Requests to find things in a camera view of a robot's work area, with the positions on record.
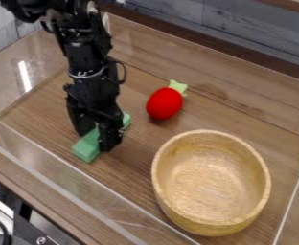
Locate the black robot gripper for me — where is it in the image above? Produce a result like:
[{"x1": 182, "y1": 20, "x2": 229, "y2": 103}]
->
[{"x1": 64, "y1": 71, "x2": 125, "y2": 152}]

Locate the green rectangular block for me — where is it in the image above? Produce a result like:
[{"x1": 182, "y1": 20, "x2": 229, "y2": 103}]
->
[{"x1": 71, "y1": 112, "x2": 134, "y2": 164}]

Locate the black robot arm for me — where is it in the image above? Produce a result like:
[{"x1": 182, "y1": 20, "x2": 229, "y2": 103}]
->
[{"x1": 0, "y1": 0, "x2": 127, "y2": 151}]

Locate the brown wooden bowl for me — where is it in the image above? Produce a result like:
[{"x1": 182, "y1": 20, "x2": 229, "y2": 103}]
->
[{"x1": 151, "y1": 129, "x2": 272, "y2": 237}]

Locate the red plush strawberry toy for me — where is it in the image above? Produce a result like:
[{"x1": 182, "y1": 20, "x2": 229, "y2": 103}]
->
[{"x1": 146, "y1": 79, "x2": 189, "y2": 120}]

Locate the clear acrylic tray enclosure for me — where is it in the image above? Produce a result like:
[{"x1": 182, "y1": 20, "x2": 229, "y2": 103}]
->
[{"x1": 0, "y1": 17, "x2": 299, "y2": 245}]

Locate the clear acrylic corner bracket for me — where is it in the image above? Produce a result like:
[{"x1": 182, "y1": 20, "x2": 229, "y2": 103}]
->
[{"x1": 103, "y1": 12, "x2": 111, "y2": 35}]

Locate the black metal table frame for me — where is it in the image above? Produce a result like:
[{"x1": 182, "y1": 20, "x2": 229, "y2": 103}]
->
[{"x1": 14, "y1": 202, "x2": 60, "y2": 245}]

